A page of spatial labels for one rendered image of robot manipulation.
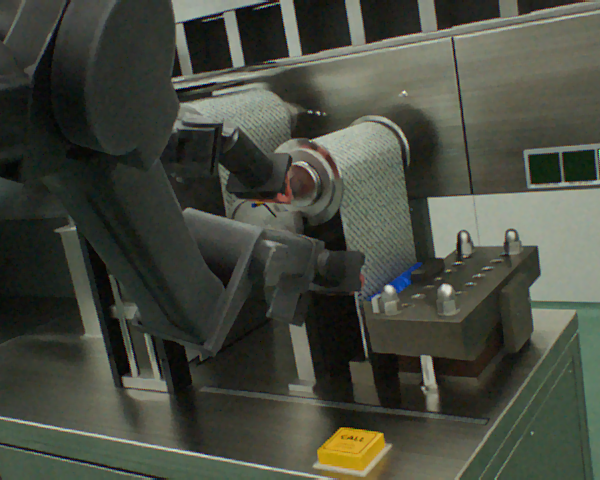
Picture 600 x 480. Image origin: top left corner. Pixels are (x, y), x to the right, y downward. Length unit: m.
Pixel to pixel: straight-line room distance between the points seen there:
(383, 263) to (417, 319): 0.20
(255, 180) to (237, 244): 0.48
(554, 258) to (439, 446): 2.97
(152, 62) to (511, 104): 1.14
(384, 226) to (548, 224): 2.65
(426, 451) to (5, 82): 0.89
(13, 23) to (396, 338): 0.98
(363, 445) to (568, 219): 2.97
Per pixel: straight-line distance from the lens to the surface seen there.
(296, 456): 1.14
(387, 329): 1.23
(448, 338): 1.19
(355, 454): 1.07
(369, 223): 1.32
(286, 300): 1.11
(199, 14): 1.78
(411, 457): 1.09
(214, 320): 0.65
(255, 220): 1.35
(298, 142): 1.26
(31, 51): 0.31
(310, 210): 1.27
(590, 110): 1.41
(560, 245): 4.00
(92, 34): 0.31
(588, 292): 4.04
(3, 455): 1.69
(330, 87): 1.60
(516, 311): 1.33
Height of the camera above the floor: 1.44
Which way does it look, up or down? 13 degrees down
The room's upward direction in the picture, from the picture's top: 10 degrees counter-clockwise
